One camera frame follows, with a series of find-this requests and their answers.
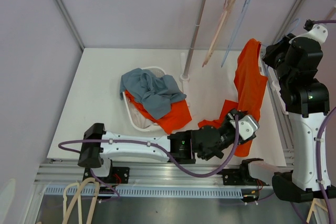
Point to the grey-blue t-shirt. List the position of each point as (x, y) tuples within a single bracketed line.
[(156, 94)]

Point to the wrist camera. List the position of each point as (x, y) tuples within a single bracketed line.
[(314, 31), (248, 127)]

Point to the beige wooden hanger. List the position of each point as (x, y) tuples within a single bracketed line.
[(220, 24)]

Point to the green and white t-shirt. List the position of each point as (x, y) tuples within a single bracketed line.
[(138, 121)]

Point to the white perforated laundry basket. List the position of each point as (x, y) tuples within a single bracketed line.
[(157, 71)]

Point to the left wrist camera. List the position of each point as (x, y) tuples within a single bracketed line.
[(248, 127)]

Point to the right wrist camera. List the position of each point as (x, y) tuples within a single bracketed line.
[(314, 31)]

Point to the orange t-shirt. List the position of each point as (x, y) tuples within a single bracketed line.
[(177, 118), (250, 85)]

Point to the blue wire hanger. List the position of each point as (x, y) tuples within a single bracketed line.
[(236, 30), (288, 31)]

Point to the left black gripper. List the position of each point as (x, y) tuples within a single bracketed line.
[(227, 121)]

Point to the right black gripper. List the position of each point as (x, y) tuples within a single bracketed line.
[(272, 50)]

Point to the beige hanger lower right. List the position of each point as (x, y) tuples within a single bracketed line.
[(320, 211)]

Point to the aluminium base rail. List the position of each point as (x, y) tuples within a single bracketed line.
[(150, 180)]

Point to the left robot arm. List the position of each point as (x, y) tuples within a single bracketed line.
[(99, 147)]

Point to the beige hangers lower left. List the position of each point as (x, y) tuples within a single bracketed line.
[(76, 199)]

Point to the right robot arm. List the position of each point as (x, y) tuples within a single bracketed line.
[(295, 60)]

